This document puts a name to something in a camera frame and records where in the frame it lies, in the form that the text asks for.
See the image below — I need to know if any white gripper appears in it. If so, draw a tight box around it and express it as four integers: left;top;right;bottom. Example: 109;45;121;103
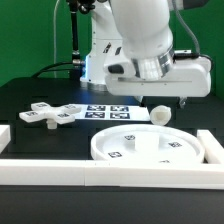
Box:
104;56;212;109

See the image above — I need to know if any white round table top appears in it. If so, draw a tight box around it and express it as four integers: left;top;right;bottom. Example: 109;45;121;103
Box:
91;124;205;164

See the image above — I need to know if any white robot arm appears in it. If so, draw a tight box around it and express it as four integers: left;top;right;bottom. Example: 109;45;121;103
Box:
78;0;212;101

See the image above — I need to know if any white marker sheet with tags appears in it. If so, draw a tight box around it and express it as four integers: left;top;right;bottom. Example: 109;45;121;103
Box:
75;104;150;121

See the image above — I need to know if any white cross-shaped table base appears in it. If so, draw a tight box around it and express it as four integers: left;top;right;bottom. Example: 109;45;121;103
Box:
19;102;81;130

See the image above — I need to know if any white U-shaped boundary frame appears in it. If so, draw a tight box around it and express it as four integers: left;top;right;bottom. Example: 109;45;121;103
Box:
0;130;224;190

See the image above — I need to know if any black cable on table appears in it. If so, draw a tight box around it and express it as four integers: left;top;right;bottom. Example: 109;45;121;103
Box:
31;60;86;78

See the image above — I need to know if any white hanging cable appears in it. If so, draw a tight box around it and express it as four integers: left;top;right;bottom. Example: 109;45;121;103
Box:
53;0;62;79

